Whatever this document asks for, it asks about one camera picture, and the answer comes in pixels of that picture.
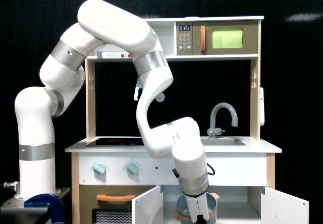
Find right teal stove knob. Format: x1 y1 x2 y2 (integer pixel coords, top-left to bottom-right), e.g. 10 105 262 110
125 160 140 175

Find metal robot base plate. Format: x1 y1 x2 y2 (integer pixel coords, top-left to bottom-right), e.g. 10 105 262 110
1 187 71 223

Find toy cleaver knife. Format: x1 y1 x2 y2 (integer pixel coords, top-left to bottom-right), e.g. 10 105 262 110
134 78 142 101

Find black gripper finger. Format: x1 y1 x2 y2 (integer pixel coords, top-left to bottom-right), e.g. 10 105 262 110
196 215 204 224

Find teal stove knob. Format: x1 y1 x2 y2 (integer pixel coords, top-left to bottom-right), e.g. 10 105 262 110
92 161 107 175
125 160 140 175

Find left white cabinet door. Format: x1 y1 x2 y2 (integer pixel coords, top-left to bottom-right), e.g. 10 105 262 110
132 186 164 224

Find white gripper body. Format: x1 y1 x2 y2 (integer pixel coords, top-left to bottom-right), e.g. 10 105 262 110
184 193 209 223

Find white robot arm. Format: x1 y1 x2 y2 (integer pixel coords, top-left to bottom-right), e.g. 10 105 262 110
15 0 209 223

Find white wooden toy kitchen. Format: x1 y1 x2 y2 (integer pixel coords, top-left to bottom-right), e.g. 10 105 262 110
66 16 309 223

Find teal pot with wooden rim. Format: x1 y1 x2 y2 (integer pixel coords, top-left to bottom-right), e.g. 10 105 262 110
173 192 220 224

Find left teal stove knob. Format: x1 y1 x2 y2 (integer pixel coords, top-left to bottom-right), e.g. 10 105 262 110
92 161 107 175

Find blue clamp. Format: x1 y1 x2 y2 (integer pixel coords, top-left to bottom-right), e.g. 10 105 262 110
24 194 65 224

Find toy oven door orange handle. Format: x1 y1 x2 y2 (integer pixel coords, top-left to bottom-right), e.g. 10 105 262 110
79 185 156 224

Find white side paper holder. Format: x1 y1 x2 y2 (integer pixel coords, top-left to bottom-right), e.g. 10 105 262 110
260 87 265 126

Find black toy stovetop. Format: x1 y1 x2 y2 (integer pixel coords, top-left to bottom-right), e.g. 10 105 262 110
86 137 144 147

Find grey toy sink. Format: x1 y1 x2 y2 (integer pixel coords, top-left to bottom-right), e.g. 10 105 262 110
201 138 245 147

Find grey toy faucet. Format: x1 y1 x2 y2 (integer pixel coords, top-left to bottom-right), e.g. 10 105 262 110
207 102 238 138

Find grey toy range hood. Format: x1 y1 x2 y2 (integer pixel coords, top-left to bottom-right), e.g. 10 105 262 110
93 44 132 59

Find white cabinet door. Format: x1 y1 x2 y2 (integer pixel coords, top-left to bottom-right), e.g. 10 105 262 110
132 186 164 224
248 186 309 223

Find right white cabinet door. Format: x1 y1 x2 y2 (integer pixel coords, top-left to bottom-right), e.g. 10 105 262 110
248 186 309 223

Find toy microwave with orange handle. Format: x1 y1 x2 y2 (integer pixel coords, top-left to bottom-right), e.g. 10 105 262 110
176 20 258 55

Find toy pizza cutter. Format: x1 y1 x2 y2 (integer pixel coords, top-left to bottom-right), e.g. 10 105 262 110
155 93 165 102

